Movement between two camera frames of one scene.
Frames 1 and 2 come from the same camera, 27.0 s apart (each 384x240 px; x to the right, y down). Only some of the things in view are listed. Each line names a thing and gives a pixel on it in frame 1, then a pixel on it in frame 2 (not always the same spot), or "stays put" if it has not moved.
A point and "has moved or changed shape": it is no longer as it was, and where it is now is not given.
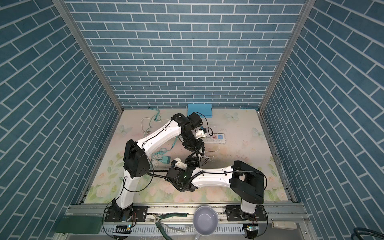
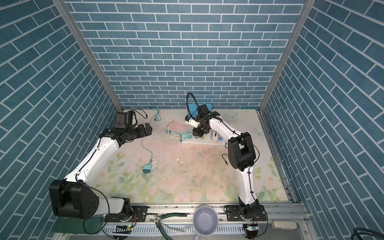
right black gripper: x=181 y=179 to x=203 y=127
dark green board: x=79 y=224 stays put
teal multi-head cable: x=165 y=159 has moved or changed shape
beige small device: x=284 y=225 stays put
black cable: x=201 y=133 has moved or changed shape
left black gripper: x=196 y=147 to x=142 y=132
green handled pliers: x=157 y=219 stays put
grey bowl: x=205 y=220 stays put
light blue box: x=204 y=110 stays put
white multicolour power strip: x=215 y=138 stays put
